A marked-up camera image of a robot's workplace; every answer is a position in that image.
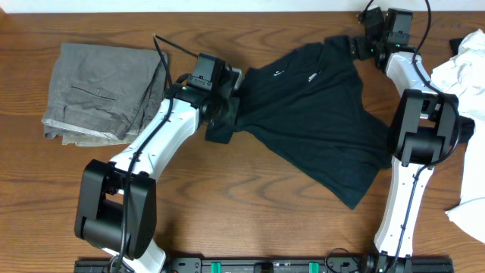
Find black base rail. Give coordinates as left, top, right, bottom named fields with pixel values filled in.
left=74, top=256, right=455, bottom=273

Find white crumpled garment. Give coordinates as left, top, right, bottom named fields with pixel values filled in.
left=431, top=30, right=484, bottom=242

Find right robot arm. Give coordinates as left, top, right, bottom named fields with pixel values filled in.
left=350, top=3, right=462, bottom=272

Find black garment under white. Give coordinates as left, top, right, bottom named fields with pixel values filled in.
left=449, top=38, right=463, bottom=56

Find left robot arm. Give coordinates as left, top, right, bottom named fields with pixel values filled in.
left=74, top=54, right=244, bottom=272

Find folded grey shorts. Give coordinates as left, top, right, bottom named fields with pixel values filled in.
left=42, top=43, right=167, bottom=146

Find black Nike t-shirt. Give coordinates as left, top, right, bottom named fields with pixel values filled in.
left=204, top=35, right=393, bottom=210

